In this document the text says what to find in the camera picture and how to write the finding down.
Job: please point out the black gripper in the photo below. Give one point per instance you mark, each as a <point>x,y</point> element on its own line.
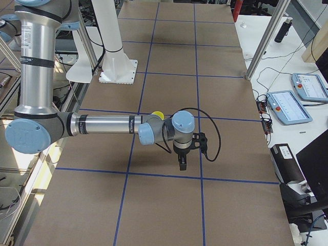
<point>181,151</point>

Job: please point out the yellow cup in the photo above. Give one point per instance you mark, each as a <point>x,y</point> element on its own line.
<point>159,114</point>

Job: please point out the neighbouring robot base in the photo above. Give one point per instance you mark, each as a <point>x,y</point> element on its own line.
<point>11,31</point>

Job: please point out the black device box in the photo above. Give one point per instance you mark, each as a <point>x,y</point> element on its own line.
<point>286,167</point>

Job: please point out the near teach pendant tablet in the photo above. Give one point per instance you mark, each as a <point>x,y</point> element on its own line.
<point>288,107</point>

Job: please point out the teach pendant tablet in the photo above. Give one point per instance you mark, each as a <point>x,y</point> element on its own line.
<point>309,87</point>
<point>288,107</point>

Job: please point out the black monitor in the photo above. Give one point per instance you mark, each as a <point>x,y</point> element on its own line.
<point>313,162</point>

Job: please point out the far teach pendant tablet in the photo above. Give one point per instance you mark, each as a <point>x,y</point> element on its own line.
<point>309,87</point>

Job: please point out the dark grey bottle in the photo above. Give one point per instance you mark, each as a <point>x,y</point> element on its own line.
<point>283,31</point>

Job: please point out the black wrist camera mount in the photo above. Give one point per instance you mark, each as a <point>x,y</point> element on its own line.
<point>199,141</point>

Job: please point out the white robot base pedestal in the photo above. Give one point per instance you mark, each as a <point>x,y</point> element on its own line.
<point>116,67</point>

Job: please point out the aluminium frame post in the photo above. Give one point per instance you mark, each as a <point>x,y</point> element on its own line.
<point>271,27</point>

